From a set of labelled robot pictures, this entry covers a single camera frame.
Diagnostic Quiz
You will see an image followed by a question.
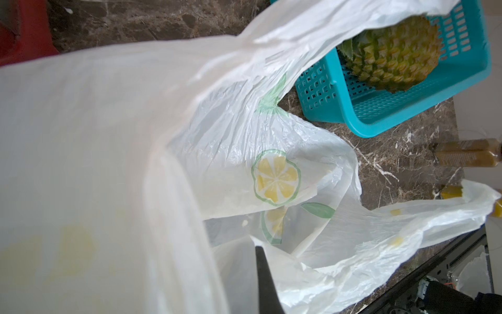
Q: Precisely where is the small yellow bottle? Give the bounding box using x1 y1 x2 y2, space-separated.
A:
433 139 501 167

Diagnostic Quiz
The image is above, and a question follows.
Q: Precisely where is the rear pineapple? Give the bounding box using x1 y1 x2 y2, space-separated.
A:
337 16 443 93

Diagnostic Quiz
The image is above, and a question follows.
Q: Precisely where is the teal plastic basket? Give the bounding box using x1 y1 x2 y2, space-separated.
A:
295 1 492 138

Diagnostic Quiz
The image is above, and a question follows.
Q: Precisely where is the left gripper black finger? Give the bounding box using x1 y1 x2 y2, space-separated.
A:
255 246 285 314

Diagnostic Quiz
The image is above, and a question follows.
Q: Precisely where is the white plastic bag lemon print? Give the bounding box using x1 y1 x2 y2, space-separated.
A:
1 1 499 313

